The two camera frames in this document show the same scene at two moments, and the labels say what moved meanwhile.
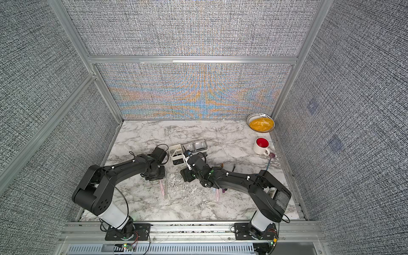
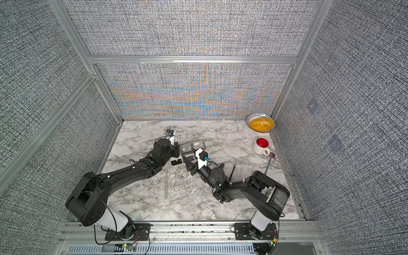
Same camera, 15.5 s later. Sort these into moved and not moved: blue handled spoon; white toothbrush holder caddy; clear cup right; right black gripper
Moved: right black gripper
Not moved: white toothbrush holder caddy; blue handled spoon; clear cup right
